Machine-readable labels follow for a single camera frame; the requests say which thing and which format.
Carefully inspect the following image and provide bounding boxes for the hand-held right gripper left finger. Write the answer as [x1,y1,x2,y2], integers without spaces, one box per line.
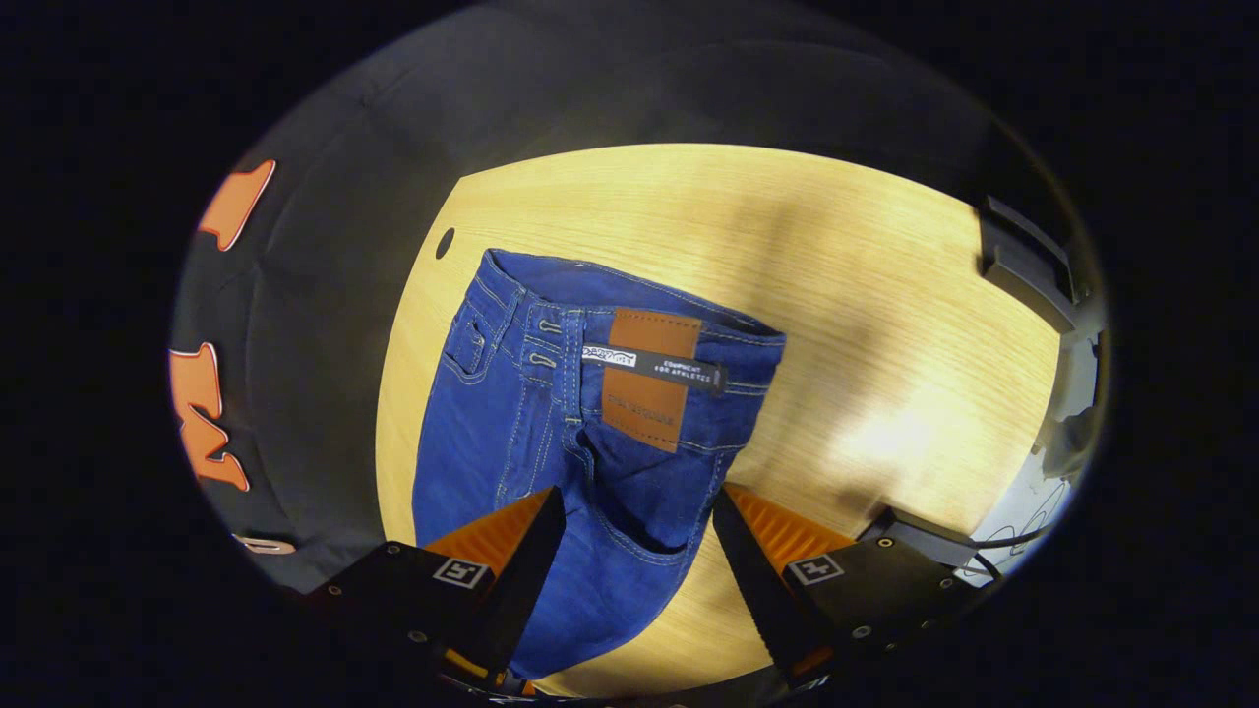
[305,485,568,691]

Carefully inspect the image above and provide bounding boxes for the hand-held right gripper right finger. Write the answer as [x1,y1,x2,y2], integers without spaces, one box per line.
[712,484,996,691]

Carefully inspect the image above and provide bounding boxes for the blue denim jeans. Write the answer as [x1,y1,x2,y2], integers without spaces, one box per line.
[411,248,788,681]

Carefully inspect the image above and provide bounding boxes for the black backdrop cloth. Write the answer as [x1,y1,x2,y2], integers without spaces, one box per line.
[167,5,1093,596]

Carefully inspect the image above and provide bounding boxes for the thin black cable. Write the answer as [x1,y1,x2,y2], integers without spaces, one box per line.
[969,477,1071,583]

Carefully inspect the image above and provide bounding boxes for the black metal frame part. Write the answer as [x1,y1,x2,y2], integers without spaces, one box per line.
[977,195,1085,335]

